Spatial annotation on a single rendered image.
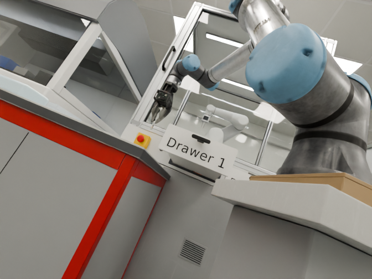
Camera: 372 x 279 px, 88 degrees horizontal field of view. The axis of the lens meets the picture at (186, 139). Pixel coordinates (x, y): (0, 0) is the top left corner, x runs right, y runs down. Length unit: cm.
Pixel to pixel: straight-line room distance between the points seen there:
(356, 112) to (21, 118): 76
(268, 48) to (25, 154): 60
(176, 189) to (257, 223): 74
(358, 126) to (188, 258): 88
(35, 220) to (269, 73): 58
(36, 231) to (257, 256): 47
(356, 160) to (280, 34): 23
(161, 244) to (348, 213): 92
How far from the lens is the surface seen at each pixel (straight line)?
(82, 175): 54
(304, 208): 25
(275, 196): 28
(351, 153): 41
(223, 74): 94
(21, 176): 63
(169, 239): 108
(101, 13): 138
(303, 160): 39
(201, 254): 108
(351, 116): 44
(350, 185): 30
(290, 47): 35
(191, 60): 96
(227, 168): 73
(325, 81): 36
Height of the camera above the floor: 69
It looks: 15 degrees up
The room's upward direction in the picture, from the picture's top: 24 degrees clockwise
